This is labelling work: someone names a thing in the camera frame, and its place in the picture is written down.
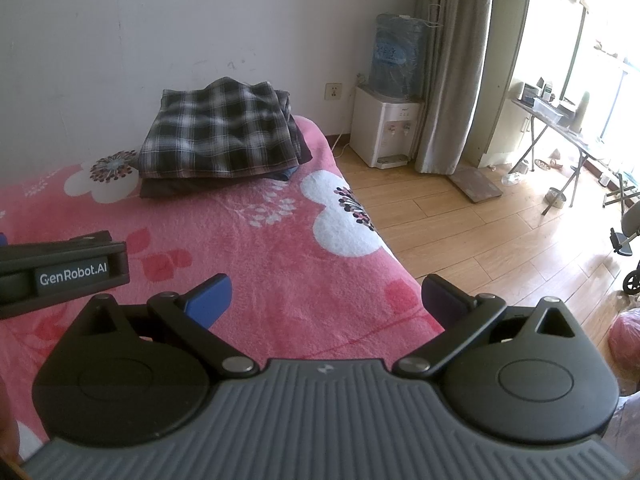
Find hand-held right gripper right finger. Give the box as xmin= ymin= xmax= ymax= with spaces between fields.
xmin=392 ymin=275 xmax=583 ymax=379

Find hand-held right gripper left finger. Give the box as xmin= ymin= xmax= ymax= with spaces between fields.
xmin=75 ymin=274 xmax=259 ymax=379

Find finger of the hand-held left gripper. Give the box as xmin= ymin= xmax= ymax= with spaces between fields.
xmin=0 ymin=230 xmax=115 ymax=254

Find black white plaid shirt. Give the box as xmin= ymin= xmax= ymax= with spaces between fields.
xmin=138 ymin=76 xmax=313 ymax=180

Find pink floral blanket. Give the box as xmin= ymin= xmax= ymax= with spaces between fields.
xmin=0 ymin=114 xmax=446 ymax=461

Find dark grey folded garment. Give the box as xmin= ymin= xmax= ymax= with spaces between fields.
xmin=139 ymin=172 xmax=291 ymax=200

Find brown floor board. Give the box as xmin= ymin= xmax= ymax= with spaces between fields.
xmin=446 ymin=167 xmax=504 ymax=205

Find folded blue jeans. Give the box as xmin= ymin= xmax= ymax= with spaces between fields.
xmin=262 ymin=166 xmax=302 ymax=183

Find white water dispenser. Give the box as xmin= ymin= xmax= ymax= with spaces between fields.
xmin=348 ymin=85 xmax=426 ymax=170

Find wheelchair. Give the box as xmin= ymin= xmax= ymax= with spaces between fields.
xmin=609 ymin=200 xmax=640 ymax=297

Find pink plastic bag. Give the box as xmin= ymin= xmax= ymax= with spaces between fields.
xmin=607 ymin=307 xmax=640 ymax=386

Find folding table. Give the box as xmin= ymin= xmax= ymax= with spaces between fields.
xmin=510 ymin=95 xmax=640 ymax=216

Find clear plastic container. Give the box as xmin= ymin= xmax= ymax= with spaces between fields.
xmin=531 ymin=97 xmax=565 ymax=125

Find beige curtain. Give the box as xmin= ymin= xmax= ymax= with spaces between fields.
xmin=414 ymin=0 xmax=496 ymax=176

